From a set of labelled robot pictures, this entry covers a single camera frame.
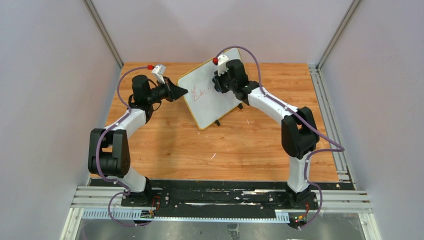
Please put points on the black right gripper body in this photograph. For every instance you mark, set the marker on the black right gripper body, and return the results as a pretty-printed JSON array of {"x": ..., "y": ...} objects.
[{"x": 219, "y": 81}]

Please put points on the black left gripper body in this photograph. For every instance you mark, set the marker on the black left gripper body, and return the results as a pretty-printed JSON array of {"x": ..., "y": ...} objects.
[{"x": 167, "y": 89}]

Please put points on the blue black whiteboard eraser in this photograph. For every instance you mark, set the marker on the blue black whiteboard eraser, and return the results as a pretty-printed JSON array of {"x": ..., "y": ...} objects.
[{"x": 217, "y": 87}]

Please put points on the yellow framed whiteboard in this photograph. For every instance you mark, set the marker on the yellow framed whiteboard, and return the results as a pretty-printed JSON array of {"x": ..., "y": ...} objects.
[{"x": 205, "y": 104}]

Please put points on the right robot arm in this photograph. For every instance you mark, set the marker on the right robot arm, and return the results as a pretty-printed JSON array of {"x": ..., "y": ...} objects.
[{"x": 298, "y": 137}]

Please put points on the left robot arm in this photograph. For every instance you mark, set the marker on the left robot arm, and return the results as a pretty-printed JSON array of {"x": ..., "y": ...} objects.
[{"x": 109, "y": 153}]

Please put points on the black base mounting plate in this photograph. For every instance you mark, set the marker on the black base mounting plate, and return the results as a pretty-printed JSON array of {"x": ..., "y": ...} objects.
[{"x": 223, "y": 199}]

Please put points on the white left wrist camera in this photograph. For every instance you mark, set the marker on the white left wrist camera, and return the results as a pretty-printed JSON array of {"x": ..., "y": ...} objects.
[{"x": 158, "y": 72}]

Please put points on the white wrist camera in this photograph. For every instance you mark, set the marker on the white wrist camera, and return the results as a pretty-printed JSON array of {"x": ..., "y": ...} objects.
[
  {"x": 158, "y": 72},
  {"x": 220, "y": 61}
]

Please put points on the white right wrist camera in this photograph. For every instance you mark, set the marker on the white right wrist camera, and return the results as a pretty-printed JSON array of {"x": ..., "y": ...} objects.
[{"x": 220, "y": 61}]

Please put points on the whiteboard wire stand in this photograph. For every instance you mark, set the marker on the whiteboard wire stand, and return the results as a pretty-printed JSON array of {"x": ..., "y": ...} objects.
[{"x": 238, "y": 108}]

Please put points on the left corner aluminium post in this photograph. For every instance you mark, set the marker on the left corner aluminium post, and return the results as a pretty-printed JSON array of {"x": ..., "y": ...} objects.
[{"x": 93, "y": 12}]

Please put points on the corner aluminium post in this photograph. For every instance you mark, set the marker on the corner aluminium post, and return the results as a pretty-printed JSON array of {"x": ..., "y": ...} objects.
[
  {"x": 338, "y": 33},
  {"x": 93, "y": 12}
]

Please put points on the aluminium front frame rail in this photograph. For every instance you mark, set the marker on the aluminium front frame rail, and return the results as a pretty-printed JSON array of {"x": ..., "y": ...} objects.
[{"x": 344, "y": 216}]

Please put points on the right corner aluminium post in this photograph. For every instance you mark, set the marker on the right corner aluminium post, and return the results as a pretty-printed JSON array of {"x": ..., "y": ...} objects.
[{"x": 338, "y": 33}]

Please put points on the right side aluminium rail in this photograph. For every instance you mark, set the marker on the right side aluminium rail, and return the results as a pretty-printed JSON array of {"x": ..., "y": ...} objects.
[{"x": 327, "y": 113}]

